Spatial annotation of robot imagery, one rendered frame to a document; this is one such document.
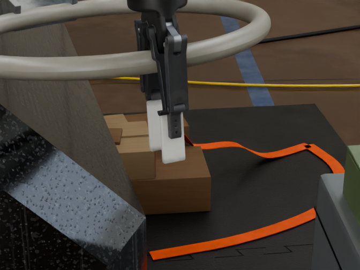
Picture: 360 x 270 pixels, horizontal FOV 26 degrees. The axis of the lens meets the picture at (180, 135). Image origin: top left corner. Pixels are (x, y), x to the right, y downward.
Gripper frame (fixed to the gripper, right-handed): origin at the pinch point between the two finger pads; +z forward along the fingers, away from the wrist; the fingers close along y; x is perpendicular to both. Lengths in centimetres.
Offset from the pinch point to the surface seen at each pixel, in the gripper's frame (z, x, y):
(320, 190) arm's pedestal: 12.0, -21.7, -2.4
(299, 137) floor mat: 74, -112, 168
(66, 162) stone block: 13.8, 7.6, 31.2
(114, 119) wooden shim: 58, -41, 182
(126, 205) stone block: 23.5, -2.1, 30.4
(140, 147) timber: 53, -36, 133
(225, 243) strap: 78, -52, 106
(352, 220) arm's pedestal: 11.1, -19.7, -14.1
